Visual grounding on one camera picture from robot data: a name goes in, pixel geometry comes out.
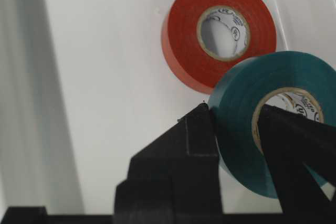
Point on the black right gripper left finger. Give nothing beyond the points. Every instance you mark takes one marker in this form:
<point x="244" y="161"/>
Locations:
<point x="175" y="178"/>

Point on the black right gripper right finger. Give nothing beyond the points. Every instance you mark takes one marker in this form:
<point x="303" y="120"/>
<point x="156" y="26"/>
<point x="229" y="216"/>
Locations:
<point x="291" y="145"/>

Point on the green tape roll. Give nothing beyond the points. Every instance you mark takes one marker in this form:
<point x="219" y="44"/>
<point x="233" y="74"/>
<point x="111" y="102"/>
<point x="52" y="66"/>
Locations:
<point x="295" y="81"/>

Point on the red tape roll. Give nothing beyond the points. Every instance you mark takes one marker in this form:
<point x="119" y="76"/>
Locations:
<point x="203" y="39"/>

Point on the white plastic tray case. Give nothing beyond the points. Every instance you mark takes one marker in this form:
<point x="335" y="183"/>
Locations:
<point x="84" y="86"/>

